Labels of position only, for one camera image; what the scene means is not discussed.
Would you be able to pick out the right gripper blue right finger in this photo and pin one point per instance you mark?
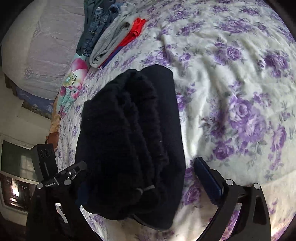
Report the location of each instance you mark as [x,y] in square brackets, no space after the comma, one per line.
[253,221]

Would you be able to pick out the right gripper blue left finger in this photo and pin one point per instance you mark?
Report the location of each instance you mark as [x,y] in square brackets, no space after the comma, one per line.
[54,215]

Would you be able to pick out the navy blue pants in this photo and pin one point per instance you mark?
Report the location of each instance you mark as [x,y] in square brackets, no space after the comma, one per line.
[130,138]

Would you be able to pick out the orange brown quilt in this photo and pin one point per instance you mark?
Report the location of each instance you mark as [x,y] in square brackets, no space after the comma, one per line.
[53,135]

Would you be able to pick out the blue patterned cloth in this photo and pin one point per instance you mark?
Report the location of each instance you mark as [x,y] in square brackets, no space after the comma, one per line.
[38,105]

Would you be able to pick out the folded floral turquoise blanket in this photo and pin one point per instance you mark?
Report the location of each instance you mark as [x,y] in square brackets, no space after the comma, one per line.
[72,83]

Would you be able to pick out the folded grey pants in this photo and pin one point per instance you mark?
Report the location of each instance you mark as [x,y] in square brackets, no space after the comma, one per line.
[114,34]

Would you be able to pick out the folded blue jeans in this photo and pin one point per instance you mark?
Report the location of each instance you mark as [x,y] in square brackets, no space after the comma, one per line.
[99,22]

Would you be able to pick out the folded dark green pants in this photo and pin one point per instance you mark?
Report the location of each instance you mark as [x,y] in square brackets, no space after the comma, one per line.
[90,7]

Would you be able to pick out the folded red blue garment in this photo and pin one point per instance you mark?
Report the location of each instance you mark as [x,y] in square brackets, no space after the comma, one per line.
[133,34]

